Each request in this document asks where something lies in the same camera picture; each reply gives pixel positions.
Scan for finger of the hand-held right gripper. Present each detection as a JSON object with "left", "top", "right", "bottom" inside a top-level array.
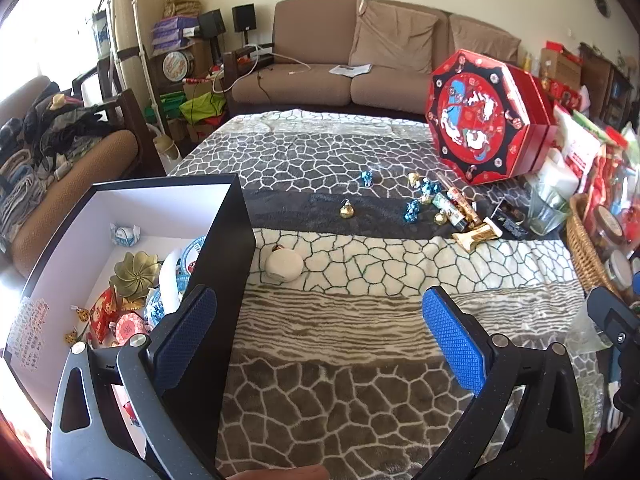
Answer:
[{"left": 586, "top": 287, "right": 640, "bottom": 356}]

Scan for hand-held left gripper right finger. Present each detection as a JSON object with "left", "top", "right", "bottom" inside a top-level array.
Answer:
[{"left": 412, "top": 286, "right": 586, "bottom": 480}]

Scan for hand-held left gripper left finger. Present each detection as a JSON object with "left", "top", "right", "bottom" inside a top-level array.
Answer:
[{"left": 50, "top": 285, "right": 226, "bottom": 480}]

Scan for black box white inside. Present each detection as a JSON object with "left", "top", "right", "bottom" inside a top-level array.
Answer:
[{"left": 0, "top": 173, "right": 257, "bottom": 480}]

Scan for person's left hand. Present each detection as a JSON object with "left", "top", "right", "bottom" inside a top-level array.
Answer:
[{"left": 235, "top": 464, "right": 328, "bottom": 480}]

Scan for crumpled clear plastic bag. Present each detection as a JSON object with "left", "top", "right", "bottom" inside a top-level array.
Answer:
[{"left": 565, "top": 305, "right": 613, "bottom": 356}]

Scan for grey lidded glass jar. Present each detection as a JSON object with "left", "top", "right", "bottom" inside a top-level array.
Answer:
[{"left": 602, "top": 250, "right": 636, "bottom": 291}]

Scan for pink octagonal packet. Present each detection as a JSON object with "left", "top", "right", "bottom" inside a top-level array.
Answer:
[{"left": 111, "top": 312, "right": 151, "bottom": 347}]

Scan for blue white round packet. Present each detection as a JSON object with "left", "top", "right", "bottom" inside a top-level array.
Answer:
[{"left": 175, "top": 235, "right": 207, "bottom": 281}]

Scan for wicker basket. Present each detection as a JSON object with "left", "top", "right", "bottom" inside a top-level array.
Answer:
[{"left": 565, "top": 192, "right": 640, "bottom": 306}]

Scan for gold flower shaped tin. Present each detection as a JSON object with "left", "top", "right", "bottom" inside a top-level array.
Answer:
[{"left": 110, "top": 251, "right": 162, "bottom": 298}]

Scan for red packet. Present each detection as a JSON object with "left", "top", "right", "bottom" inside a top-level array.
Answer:
[{"left": 89, "top": 289, "right": 121, "bottom": 343}]

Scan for brown lidded jar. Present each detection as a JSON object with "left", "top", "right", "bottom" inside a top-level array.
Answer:
[{"left": 592, "top": 205, "right": 626, "bottom": 256}]

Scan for gold wrapped candy bar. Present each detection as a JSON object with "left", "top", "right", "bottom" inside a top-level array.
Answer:
[{"left": 451, "top": 220, "right": 503, "bottom": 253}]

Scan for white blue wrapped candy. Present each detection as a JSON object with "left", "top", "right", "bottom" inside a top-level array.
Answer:
[{"left": 110, "top": 224, "right": 141, "bottom": 247}]

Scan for white round bun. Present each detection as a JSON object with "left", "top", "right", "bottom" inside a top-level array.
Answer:
[{"left": 263, "top": 245, "right": 304, "bottom": 281}]

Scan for clear drinking glass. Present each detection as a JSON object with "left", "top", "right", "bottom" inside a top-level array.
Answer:
[{"left": 527, "top": 175, "right": 573, "bottom": 236}]

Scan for green black candy tube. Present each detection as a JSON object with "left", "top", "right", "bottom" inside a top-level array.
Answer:
[{"left": 431, "top": 192, "right": 468, "bottom": 228}]

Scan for small black gift box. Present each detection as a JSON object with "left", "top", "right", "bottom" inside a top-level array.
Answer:
[{"left": 487, "top": 200, "right": 531, "bottom": 240}]

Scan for pile of snack bags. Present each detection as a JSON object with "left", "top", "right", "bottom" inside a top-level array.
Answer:
[{"left": 590, "top": 130, "right": 640, "bottom": 261}]

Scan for long clear candy stick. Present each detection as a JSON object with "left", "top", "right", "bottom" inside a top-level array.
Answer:
[{"left": 436, "top": 175, "right": 483, "bottom": 226}]

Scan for white tissue box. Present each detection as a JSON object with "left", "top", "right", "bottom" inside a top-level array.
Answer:
[{"left": 537, "top": 147, "right": 581, "bottom": 186}]

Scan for white red snack bag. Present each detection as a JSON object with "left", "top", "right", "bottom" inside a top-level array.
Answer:
[{"left": 552, "top": 107, "right": 603, "bottom": 181}]

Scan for white bin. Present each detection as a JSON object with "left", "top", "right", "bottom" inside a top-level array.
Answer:
[{"left": 154, "top": 135, "right": 182, "bottom": 166}]

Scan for green white snack bag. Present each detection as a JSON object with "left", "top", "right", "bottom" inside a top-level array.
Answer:
[{"left": 572, "top": 110, "right": 631, "bottom": 146}]

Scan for brown armchair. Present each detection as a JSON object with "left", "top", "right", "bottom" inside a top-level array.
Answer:
[{"left": 0, "top": 76, "right": 166, "bottom": 276}]

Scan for red octagonal gift box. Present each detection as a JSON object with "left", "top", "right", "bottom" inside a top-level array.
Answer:
[{"left": 425, "top": 49, "right": 557, "bottom": 186}]

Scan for dark wooden cabinet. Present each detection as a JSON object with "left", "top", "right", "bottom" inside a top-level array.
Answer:
[{"left": 580, "top": 42, "right": 633, "bottom": 126}]

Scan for pile of clothes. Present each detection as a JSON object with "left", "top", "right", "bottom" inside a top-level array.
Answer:
[{"left": 0, "top": 92, "right": 126, "bottom": 241}]

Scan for cardboard box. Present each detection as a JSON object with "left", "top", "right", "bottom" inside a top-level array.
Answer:
[{"left": 540, "top": 42, "right": 583, "bottom": 92}]

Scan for round printed tin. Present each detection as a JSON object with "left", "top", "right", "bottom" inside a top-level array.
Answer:
[{"left": 162, "top": 51, "right": 196, "bottom": 82}]

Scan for brown sofa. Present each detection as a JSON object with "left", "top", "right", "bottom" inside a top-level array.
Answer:
[{"left": 223, "top": 0, "right": 523, "bottom": 117}]

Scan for papers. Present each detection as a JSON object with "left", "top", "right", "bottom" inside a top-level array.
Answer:
[{"left": 329, "top": 63, "right": 373, "bottom": 78}]

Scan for stack of purple packs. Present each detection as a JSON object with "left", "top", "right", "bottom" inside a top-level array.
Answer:
[{"left": 151, "top": 16, "right": 196, "bottom": 53}]

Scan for white pole stand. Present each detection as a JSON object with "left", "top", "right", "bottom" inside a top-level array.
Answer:
[{"left": 107, "top": 0, "right": 166, "bottom": 141}]

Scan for black speaker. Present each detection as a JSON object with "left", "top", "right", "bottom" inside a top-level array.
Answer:
[
  {"left": 232, "top": 4, "right": 256, "bottom": 32},
  {"left": 198, "top": 10, "right": 226, "bottom": 38}
]

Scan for plant in blue white vase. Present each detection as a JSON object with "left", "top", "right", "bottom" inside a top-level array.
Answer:
[{"left": 82, "top": 0, "right": 113, "bottom": 58}]

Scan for straw hat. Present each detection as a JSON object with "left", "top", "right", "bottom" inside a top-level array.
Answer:
[{"left": 164, "top": 0, "right": 202, "bottom": 18}]

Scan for white cable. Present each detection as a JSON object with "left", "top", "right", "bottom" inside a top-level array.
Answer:
[{"left": 250, "top": 45, "right": 311, "bottom": 78}]

